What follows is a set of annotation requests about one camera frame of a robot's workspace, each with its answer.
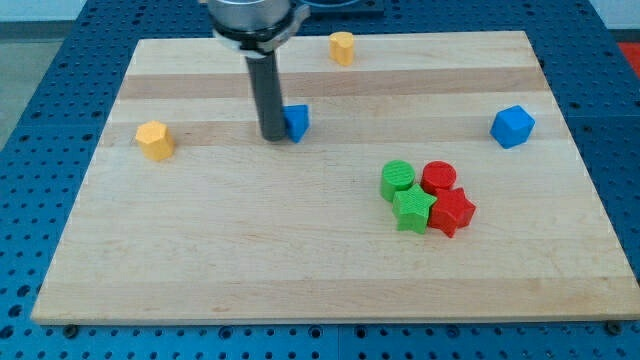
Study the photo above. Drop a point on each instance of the blue triangle block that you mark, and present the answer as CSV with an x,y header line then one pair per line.
x,y
297,121

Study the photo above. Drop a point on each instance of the yellow hexagon block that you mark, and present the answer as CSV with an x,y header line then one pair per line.
x,y
155,141

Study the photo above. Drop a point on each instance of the green cylinder block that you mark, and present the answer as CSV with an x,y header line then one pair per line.
x,y
396,175

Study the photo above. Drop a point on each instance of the green star block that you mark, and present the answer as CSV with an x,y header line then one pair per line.
x,y
412,208

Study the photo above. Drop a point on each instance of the red cylinder block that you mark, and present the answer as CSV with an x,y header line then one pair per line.
x,y
437,175

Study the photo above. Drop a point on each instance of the wooden board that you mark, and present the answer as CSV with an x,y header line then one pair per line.
x,y
232,229

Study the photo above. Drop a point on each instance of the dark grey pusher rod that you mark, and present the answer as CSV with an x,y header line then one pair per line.
x,y
265,84

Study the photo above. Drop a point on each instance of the red star block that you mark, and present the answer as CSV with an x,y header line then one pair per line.
x,y
451,211

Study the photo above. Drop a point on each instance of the yellow heart block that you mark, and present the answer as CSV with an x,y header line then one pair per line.
x,y
341,47

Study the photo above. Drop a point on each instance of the blue cube block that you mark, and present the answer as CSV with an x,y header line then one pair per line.
x,y
512,127

